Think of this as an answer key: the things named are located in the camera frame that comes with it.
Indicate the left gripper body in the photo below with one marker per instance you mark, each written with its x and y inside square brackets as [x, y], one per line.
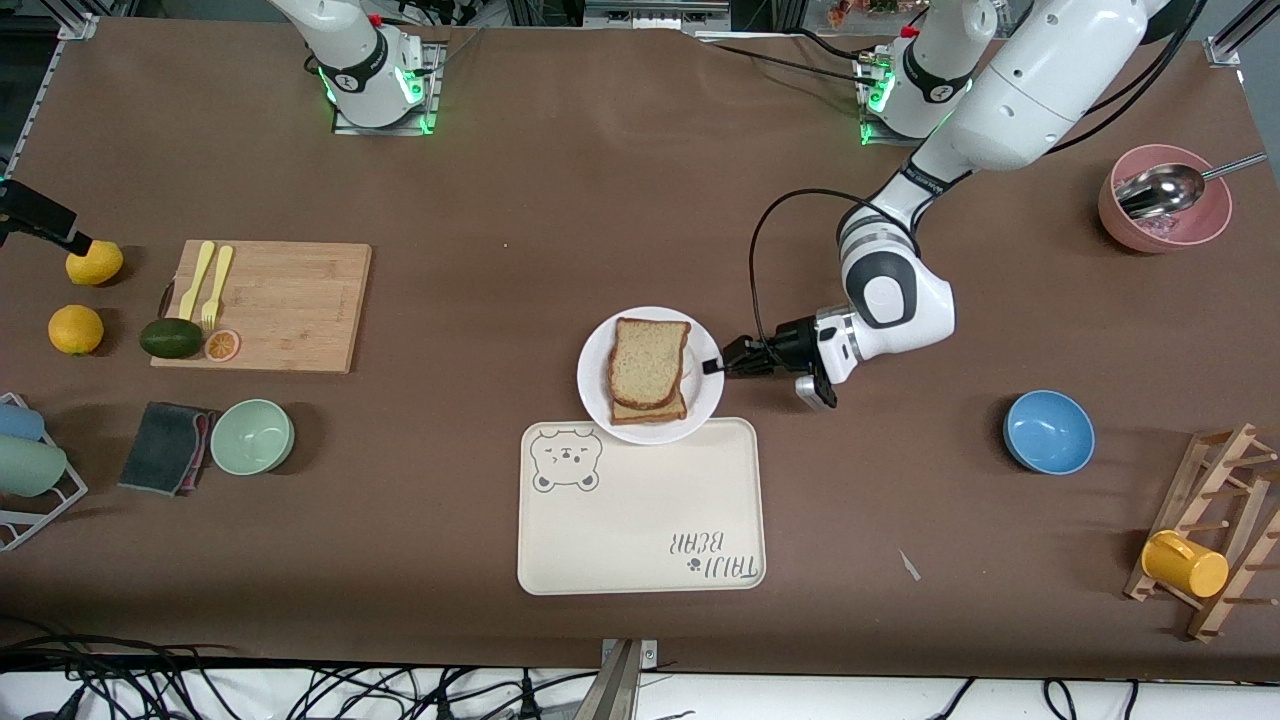
[792, 343]

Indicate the brown bread slice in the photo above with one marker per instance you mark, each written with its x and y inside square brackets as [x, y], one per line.
[648, 360]
[650, 415]

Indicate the white round plate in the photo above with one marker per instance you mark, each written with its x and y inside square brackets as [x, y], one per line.
[595, 375]

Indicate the yellow lemon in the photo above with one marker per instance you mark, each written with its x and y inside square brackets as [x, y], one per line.
[97, 270]
[75, 330]

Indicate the yellow plastic knife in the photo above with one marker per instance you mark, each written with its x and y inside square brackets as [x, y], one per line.
[196, 280]

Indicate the dark green avocado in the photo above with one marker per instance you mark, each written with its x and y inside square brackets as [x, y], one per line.
[170, 338]

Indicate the cream tray with bear print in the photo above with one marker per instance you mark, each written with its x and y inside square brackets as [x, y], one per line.
[640, 520]

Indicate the yellow plastic fork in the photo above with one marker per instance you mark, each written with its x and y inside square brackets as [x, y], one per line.
[218, 280]

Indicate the blue plastic cup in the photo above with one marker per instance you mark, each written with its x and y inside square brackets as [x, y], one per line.
[18, 423]

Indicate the toy orange slice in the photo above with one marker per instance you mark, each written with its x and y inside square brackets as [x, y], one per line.
[222, 346]

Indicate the blue bowl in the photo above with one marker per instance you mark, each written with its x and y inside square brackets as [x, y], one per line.
[1050, 432]

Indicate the small white tape scrap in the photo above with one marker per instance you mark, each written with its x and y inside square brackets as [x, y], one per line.
[909, 565]

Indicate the mint green plastic cup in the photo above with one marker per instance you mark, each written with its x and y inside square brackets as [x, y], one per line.
[30, 467]

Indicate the folded grey cloth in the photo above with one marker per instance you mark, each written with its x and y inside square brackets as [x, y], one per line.
[160, 448]

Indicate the bamboo cutting board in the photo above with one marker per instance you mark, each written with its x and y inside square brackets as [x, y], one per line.
[300, 300]

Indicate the pink cloth under grey cloth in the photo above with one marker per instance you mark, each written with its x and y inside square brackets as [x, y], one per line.
[205, 450]

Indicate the mint green bowl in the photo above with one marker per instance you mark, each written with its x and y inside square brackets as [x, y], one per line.
[252, 438]

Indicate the pink bowl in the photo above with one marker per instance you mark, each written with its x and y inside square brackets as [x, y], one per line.
[1165, 238]

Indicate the grey metal box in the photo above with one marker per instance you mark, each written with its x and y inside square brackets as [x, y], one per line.
[655, 14]

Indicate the metal spoon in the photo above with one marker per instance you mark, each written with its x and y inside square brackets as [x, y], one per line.
[1160, 190]

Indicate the wooden mug rack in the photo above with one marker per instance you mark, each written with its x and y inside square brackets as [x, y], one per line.
[1192, 505]

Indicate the yellow mug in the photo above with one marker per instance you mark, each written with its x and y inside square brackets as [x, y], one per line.
[1185, 568]

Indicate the aluminium frame rail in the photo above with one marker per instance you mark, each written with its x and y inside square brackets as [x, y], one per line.
[27, 125]

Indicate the metal table corner bracket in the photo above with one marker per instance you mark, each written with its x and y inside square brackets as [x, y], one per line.
[1224, 52]
[78, 26]

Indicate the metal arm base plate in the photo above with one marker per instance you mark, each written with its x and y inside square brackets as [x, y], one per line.
[432, 100]
[875, 135]

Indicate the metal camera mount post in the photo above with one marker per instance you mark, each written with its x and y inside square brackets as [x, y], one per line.
[625, 680]

